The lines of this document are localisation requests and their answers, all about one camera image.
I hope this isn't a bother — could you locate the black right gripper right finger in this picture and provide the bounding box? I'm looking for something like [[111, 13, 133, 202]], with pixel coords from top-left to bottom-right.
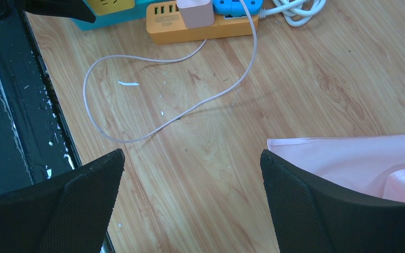
[[260, 150, 405, 252]]

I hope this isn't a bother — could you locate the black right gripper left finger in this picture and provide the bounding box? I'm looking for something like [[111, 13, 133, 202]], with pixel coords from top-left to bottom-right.
[[0, 149, 125, 252]]

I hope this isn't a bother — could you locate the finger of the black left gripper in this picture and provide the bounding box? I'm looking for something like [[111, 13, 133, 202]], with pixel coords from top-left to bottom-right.
[[14, 0, 96, 23]]

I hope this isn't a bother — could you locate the yellow cube socket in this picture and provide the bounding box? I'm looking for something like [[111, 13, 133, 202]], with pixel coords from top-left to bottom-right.
[[86, 0, 135, 16]]

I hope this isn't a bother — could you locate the teal USB power strip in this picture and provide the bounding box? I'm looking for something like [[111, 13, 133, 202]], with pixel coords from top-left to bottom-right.
[[71, 0, 162, 31]]

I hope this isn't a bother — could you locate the blue plug adapter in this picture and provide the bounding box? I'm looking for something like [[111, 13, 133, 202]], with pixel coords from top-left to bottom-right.
[[213, 0, 263, 17]]

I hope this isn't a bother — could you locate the orange USB power strip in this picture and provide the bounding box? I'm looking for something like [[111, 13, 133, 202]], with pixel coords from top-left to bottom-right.
[[146, 1, 253, 45]]

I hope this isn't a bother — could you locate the pink cloth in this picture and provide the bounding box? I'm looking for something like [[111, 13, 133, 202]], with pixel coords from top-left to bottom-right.
[[267, 134, 405, 202]]

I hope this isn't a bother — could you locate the pink USB charger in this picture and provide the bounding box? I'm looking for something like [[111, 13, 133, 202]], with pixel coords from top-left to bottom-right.
[[177, 0, 215, 28]]

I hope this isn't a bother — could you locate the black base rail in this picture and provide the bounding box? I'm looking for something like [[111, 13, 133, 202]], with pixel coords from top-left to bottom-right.
[[0, 0, 116, 253]]

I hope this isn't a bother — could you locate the pink charging cable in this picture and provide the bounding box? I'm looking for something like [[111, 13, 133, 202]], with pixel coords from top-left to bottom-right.
[[82, 0, 259, 144]]

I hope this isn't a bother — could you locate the white coiled power cord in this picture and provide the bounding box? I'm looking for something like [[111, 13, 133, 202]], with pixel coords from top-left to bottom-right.
[[259, 0, 327, 27]]

